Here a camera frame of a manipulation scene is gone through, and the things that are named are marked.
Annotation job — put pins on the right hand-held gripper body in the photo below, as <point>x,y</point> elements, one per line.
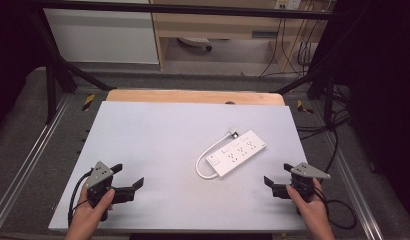
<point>304,181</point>

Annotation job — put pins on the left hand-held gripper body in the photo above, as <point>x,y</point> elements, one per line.
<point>99,175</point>

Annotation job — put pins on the white power strip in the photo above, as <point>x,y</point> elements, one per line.
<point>238,153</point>

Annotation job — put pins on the person's right hand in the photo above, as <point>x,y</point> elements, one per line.
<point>313,213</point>

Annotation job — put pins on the person's left hand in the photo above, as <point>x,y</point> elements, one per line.
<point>88,218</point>

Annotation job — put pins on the white table cover board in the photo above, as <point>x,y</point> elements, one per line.
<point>159,150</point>

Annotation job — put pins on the wooden table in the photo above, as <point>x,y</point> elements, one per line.
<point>193,96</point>

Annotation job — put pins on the black curtain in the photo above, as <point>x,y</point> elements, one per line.
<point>13,50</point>
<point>383,83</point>

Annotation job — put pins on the white cabinet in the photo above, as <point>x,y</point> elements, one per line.
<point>99,36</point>

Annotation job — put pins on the office chair base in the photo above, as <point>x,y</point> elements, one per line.
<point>196,41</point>

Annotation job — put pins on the light wooden desk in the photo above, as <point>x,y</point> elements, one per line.
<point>209,25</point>

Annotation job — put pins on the aluminium rail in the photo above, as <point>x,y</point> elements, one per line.
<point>354,186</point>
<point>29,156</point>

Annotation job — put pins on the white wall socket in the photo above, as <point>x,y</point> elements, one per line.
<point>288,4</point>

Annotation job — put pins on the black metal frame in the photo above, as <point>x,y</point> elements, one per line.
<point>179,9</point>

